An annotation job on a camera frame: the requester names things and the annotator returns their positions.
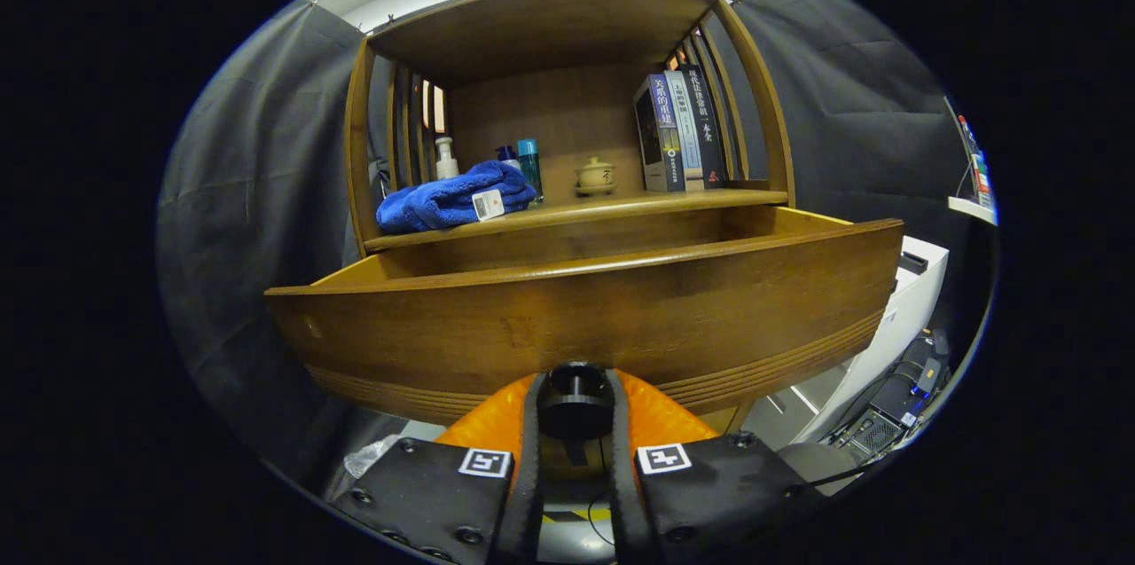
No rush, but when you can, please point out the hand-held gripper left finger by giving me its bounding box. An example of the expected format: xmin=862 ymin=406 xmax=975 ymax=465
xmin=333 ymin=373 xmax=551 ymax=565

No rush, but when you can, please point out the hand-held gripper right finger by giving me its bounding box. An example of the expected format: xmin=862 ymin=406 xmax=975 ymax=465
xmin=605 ymin=367 xmax=830 ymax=565

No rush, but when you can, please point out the wooden drawer with black knob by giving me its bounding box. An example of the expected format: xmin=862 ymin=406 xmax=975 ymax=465
xmin=264 ymin=206 xmax=905 ymax=442

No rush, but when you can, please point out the wooden countertop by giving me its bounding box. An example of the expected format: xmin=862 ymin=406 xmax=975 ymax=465
xmin=364 ymin=188 xmax=790 ymax=251

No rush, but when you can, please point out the brown wooden cabinet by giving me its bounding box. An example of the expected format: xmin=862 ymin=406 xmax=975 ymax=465
xmin=344 ymin=0 xmax=796 ymax=257

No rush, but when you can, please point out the black computer tower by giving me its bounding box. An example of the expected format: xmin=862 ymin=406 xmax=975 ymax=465
xmin=834 ymin=330 xmax=951 ymax=459

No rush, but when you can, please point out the blue towel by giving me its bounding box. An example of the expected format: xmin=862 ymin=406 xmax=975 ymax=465
xmin=376 ymin=160 xmax=537 ymax=235

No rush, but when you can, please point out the beige lidded tea cup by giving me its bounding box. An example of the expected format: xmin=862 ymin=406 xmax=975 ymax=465
xmin=575 ymin=156 xmax=617 ymax=197

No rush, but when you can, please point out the teal transparent bottle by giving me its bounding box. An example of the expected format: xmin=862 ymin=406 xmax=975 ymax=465
xmin=517 ymin=138 xmax=544 ymax=207

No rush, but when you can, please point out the white side table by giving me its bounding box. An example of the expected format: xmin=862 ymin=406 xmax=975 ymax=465
xmin=794 ymin=235 xmax=950 ymax=443

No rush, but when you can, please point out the book with pale spine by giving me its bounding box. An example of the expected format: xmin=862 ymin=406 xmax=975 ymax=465
xmin=665 ymin=70 xmax=706 ymax=191

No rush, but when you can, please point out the book with blue spine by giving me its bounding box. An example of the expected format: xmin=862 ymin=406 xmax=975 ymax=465
xmin=633 ymin=73 xmax=688 ymax=193

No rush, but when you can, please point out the white wall shelf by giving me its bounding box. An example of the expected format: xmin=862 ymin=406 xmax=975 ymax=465
xmin=947 ymin=195 xmax=998 ymax=226

